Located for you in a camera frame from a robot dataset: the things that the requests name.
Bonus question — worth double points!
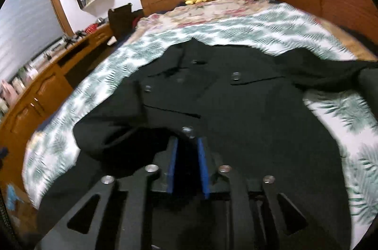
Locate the blue plastic bag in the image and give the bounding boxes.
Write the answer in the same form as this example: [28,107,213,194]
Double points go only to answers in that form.
[6,183,22,209]

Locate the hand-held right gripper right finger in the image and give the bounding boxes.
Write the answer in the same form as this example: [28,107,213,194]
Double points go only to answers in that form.
[195,136,340,250]

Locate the black desk gadget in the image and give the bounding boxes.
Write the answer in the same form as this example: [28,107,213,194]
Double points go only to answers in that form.
[63,31,87,47]

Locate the wooden desk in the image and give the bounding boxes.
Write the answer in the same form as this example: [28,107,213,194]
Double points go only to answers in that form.
[0,22,119,194]

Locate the grey window blind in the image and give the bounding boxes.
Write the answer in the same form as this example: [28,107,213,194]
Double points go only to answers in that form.
[0,0,64,82]

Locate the leaf-print bedsheet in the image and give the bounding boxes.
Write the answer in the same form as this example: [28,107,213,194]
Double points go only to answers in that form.
[22,3,378,236]

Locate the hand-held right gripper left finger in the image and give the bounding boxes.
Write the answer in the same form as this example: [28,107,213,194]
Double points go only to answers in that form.
[38,135,180,250]

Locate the black coat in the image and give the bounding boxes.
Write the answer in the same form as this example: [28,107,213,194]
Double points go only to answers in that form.
[38,39,378,250]

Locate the dark chair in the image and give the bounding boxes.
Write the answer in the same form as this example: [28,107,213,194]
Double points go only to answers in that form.
[108,3,133,41]

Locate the floral blanket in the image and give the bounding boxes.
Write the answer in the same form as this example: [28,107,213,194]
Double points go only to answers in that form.
[137,0,284,29]

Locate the row of books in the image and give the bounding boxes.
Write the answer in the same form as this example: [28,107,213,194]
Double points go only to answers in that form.
[0,59,40,120]

